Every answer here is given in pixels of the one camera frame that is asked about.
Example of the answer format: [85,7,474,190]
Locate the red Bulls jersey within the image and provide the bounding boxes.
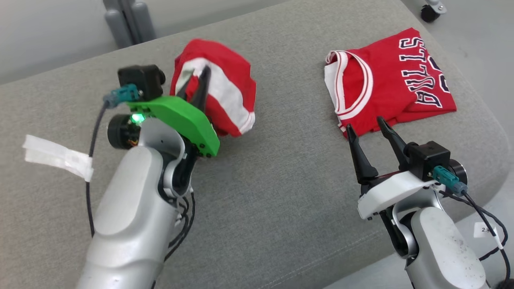
[324,27,457,139]

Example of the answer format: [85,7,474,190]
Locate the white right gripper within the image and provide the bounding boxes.
[346,116,440,220]

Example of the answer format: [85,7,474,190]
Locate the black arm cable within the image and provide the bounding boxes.
[86,83,141,238]
[433,165,514,289]

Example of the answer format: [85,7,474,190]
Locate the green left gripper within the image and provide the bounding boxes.
[126,65,220,158]

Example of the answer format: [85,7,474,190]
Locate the white tape tag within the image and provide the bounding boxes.
[22,134,94,182]

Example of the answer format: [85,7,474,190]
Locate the small white cable label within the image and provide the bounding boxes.
[473,223,499,238]

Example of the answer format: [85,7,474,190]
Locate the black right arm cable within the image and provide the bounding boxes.
[433,165,514,289]

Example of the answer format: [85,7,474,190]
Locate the black caster wheel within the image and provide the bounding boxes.
[420,0,447,23]

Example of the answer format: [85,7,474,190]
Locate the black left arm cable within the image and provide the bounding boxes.
[86,83,141,238]

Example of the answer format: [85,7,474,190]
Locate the grey partition post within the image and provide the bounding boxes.
[102,0,156,49]

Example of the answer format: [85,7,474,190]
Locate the red garment with white stripe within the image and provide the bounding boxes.
[170,39,257,138]

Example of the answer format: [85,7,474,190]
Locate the grey fabric sofa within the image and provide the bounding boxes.
[0,0,510,289]

